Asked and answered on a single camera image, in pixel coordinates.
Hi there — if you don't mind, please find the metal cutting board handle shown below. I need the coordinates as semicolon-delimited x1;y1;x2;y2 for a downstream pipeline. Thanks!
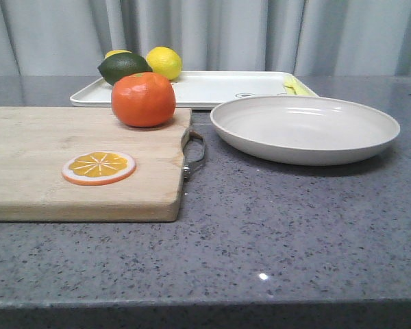
182;129;206;180

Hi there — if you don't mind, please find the beige round plate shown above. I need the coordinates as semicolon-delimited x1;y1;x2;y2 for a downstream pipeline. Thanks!
210;96;400;166

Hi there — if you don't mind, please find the white rectangular tray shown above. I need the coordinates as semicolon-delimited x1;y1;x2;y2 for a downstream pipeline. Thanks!
69;70;319;111

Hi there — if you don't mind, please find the yellow lemon behind lime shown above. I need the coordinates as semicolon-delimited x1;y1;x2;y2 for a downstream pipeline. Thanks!
105;49;130;59

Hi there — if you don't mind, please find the grey curtain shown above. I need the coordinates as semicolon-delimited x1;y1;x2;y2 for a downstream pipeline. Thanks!
0;1;411;76

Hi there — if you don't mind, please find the wooden cutting board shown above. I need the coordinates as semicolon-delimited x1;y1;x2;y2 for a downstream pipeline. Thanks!
0;107;192;222

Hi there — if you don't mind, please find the orange toy mandarin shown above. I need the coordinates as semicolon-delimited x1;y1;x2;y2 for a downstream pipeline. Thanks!
111;72;176;127

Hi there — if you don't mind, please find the pale yellow utensil right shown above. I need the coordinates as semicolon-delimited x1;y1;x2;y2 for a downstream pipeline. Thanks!
296;78;317;97

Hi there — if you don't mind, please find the green lime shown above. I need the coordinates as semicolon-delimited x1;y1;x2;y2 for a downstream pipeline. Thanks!
97;52;153;86

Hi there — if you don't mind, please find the orange slice toy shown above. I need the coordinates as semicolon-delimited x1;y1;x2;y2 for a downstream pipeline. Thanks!
62;151;136;186

